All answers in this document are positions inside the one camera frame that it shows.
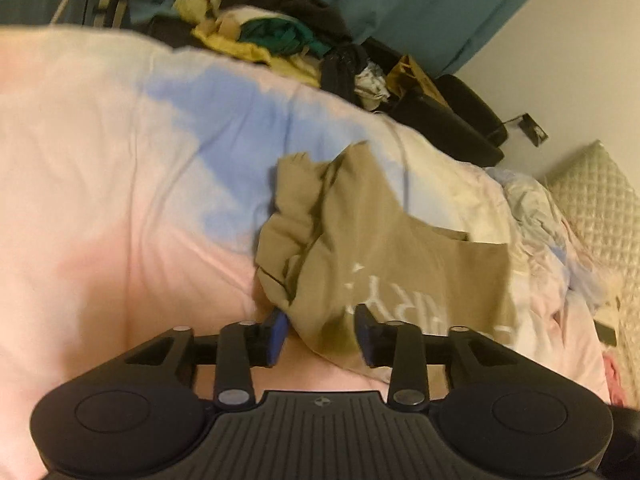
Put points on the quilted cream pillow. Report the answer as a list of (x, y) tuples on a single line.
[(603, 210)]

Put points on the brown paper bag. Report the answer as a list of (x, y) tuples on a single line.
[(407, 76)]

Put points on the pile of mixed clothes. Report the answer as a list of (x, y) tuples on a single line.
[(306, 40)]

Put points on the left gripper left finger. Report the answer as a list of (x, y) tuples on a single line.
[(240, 347)]

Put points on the black armchair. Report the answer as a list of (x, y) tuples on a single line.
[(467, 129)]

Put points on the beige t-shirt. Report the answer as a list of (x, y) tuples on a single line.
[(338, 237)]

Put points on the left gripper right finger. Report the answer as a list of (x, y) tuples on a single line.
[(399, 346)]

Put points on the white pastel bed duvet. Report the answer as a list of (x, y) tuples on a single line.
[(135, 178)]

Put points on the wall power socket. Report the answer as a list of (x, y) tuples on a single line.
[(527, 126)]

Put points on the black suitcase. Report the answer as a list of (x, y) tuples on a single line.
[(174, 32)]

